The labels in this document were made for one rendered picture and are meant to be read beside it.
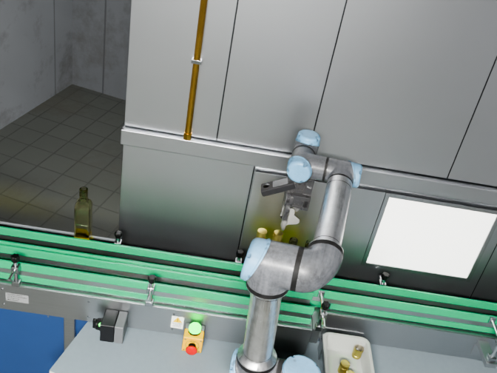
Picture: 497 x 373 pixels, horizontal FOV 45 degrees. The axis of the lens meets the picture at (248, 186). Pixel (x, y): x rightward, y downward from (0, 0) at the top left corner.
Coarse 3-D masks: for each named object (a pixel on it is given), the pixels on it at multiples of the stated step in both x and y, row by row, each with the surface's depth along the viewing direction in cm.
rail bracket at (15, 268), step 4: (12, 256) 201; (16, 256) 201; (12, 260) 201; (16, 260) 201; (16, 264) 203; (20, 264) 205; (12, 268) 203; (16, 268) 203; (20, 268) 205; (12, 272) 202; (16, 272) 204; (12, 276) 201; (16, 276) 206; (8, 280) 200; (16, 280) 207; (20, 280) 208; (12, 284) 207; (16, 284) 207; (20, 284) 208
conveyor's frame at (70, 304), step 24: (0, 288) 209; (24, 288) 209; (48, 288) 210; (48, 312) 215; (72, 312) 214; (96, 312) 214; (144, 312) 213; (168, 312) 212; (192, 312) 212; (216, 312) 213; (336, 312) 223; (216, 336) 217; (240, 336) 217; (288, 336) 216; (384, 336) 227; (408, 336) 226; (432, 336) 226; (456, 336) 225; (480, 336) 225
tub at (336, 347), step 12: (324, 336) 217; (336, 336) 219; (348, 336) 219; (324, 348) 213; (336, 348) 222; (348, 348) 221; (324, 360) 209; (336, 360) 218; (348, 360) 219; (360, 360) 220; (372, 360) 211; (336, 372) 213; (360, 372) 215; (372, 372) 207
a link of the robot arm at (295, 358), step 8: (280, 360) 177; (288, 360) 175; (296, 360) 176; (304, 360) 176; (312, 360) 177; (280, 368) 174; (288, 368) 173; (296, 368) 174; (304, 368) 174; (312, 368) 175
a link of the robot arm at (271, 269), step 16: (256, 240) 155; (256, 256) 151; (272, 256) 151; (288, 256) 151; (256, 272) 152; (272, 272) 151; (288, 272) 150; (256, 288) 155; (272, 288) 153; (288, 288) 152; (256, 304) 160; (272, 304) 159; (256, 320) 162; (272, 320) 163; (256, 336) 165; (272, 336) 167; (240, 352) 174; (256, 352) 169; (272, 352) 173; (240, 368) 173; (256, 368) 171; (272, 368) 173
